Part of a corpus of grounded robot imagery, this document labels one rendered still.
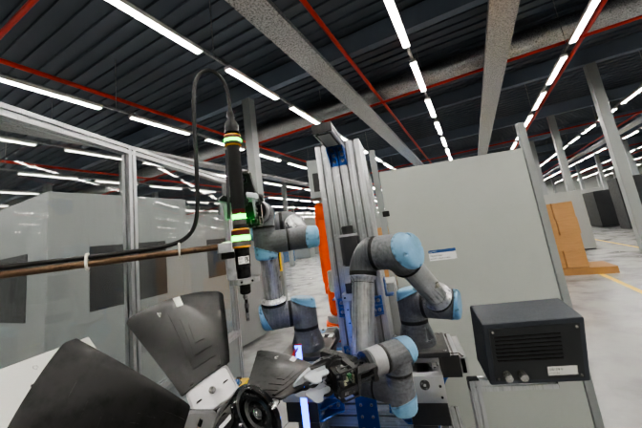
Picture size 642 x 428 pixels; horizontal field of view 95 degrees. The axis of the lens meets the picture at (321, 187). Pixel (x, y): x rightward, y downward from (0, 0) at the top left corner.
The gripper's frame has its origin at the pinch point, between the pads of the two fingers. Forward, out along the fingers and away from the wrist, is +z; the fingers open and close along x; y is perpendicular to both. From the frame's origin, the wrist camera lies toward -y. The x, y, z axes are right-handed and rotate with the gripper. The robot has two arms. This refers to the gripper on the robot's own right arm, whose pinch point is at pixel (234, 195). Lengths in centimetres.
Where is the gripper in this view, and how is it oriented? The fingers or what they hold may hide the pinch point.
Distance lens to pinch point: 74.2
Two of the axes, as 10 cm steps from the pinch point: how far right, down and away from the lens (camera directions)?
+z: -0.2, -1.6, -9.9
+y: 1.3, 9.8, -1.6
